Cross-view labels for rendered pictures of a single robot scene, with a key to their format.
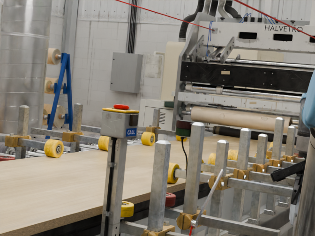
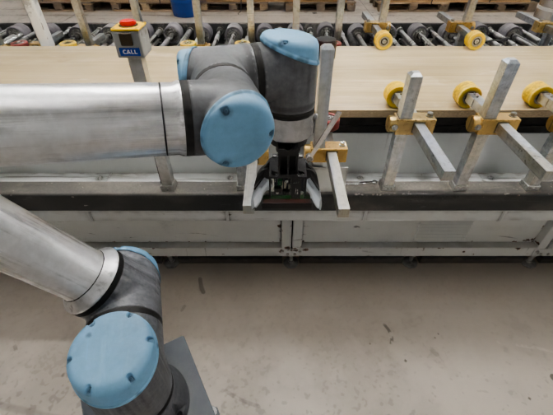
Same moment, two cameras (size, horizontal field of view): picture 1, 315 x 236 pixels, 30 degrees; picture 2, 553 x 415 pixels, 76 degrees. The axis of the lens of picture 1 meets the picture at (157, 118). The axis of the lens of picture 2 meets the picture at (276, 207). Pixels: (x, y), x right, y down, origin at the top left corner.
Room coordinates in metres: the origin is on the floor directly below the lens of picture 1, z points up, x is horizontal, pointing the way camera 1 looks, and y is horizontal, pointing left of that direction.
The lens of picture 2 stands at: (1.38, -0.95, 1.46)
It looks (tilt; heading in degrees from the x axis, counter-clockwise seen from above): 41 degrees down; 63
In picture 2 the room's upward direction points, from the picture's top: straight up
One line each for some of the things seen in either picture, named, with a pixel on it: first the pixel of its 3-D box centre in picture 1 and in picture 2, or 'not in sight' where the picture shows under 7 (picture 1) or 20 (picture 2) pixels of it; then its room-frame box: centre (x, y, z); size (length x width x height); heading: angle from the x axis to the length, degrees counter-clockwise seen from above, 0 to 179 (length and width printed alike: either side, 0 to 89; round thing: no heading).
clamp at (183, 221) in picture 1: (191, 218); (324, 151); (1.96, -0.14, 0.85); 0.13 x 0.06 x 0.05; 153
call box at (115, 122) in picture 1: (119, 124); (132, 40); (1.48, 0.09, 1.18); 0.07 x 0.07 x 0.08; 63
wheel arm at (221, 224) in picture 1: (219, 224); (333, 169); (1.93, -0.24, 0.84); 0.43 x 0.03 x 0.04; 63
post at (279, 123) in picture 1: (274, 166); not in sight; (2.83, -0.59, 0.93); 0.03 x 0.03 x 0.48; 63
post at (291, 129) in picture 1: (287, 171); not in sight; (3.05, -0.70, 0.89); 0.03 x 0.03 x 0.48; 63
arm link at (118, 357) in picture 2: not in sight; (123, 365); (1.25, -0.54, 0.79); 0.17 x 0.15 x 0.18; 80
